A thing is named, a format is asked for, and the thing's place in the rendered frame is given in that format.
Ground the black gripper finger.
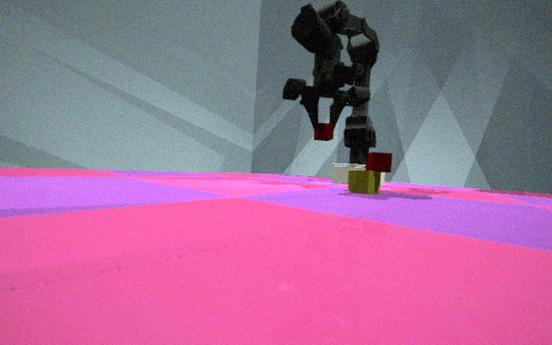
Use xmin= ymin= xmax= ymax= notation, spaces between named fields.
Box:
xmin=330 ymin=98 xmax=353 ymax=129
xmin=300 ymin=94 xmax=320 ymax=131

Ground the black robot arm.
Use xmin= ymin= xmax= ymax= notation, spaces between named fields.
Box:
xmin=291 ymin=0 xmax=380 ymax=165

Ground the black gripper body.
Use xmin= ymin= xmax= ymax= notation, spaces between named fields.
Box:
xmin=282 ymin=56 xmax=371 ymax=107

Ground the red cube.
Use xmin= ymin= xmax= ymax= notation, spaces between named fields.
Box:
xmin=366 ymin=152 xmax=392 ymax=173
xmin=314 ymin=123 xmax=334 ymax=141

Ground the yellow cube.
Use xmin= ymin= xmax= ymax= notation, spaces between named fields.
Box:
xmin=348 ymin=170 xmax=382 ymax=194

